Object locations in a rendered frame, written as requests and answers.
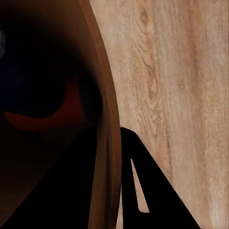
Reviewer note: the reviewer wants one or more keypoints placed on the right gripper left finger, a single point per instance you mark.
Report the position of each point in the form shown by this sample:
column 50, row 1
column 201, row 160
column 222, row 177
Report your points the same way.
column 62, row 198

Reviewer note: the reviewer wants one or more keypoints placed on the trash can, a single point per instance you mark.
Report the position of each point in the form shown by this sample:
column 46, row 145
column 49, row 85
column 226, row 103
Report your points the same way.
column 66, row 33

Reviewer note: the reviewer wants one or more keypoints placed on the can of soda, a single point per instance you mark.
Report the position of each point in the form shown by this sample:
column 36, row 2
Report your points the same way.
column 29, row 84
column 80, row 106

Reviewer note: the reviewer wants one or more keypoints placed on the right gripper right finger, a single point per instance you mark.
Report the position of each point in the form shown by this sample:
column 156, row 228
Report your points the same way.
column 167, row 211

